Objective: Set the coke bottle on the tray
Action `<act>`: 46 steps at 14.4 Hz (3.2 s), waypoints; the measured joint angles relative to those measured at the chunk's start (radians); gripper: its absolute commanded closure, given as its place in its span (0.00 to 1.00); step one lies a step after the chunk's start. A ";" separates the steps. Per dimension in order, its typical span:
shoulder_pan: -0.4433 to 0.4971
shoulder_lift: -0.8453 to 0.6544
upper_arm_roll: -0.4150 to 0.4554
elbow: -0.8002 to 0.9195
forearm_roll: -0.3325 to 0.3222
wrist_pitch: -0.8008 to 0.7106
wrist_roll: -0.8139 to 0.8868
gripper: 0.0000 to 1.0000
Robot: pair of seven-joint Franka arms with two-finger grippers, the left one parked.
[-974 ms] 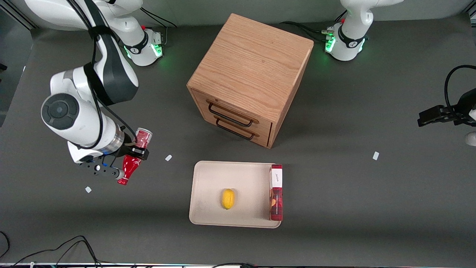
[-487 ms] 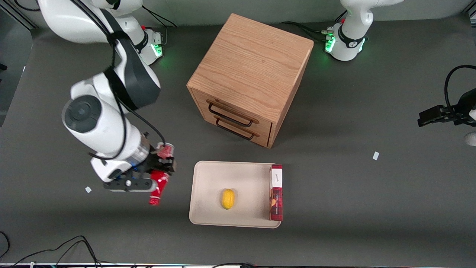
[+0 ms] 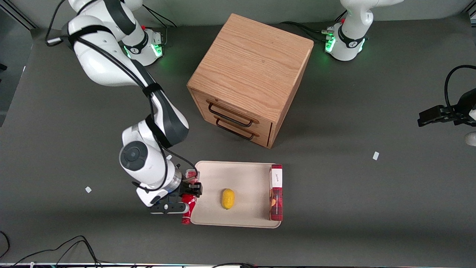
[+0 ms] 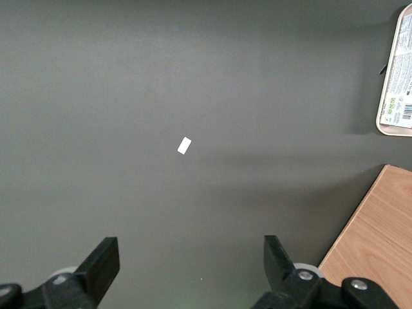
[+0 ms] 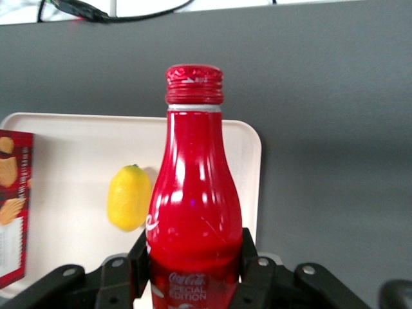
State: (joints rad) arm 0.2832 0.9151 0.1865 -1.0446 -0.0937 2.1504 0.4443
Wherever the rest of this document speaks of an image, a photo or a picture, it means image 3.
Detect red snack box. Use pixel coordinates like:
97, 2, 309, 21
268, 164, 283, 221

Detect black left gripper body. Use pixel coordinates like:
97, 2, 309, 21
451, 88, 476, 126

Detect wooden drawer front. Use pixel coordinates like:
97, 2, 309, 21
193, 90, 274, 131
201, 110, 273, 147

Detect red soda can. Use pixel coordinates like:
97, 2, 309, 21
181, 169, 200, 225

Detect yellow lemon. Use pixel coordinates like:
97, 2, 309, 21
222, 188, 235, 210

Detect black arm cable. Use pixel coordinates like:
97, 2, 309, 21
45, 0, 199, 192

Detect black floor cable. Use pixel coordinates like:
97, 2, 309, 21
11, 235, 102, 267
0, 231, 10, 259
212, 262, 257, 268

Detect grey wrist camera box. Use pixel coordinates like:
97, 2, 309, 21
150, 202, 189, 215

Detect beige plastic tray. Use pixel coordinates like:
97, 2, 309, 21
189, 160, 282, 229

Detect black base cable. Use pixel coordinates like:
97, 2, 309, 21
142, 4, 177, 28
280, 21, 335, 42

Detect wooden drawer cabinet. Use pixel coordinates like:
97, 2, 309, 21
187, 13, 314, 149

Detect black metal drawer handle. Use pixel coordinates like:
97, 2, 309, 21
215, 118, 255, 141
208, 102, 254, 128

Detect black looped cable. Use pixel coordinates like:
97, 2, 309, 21
444, 65, 476, 109

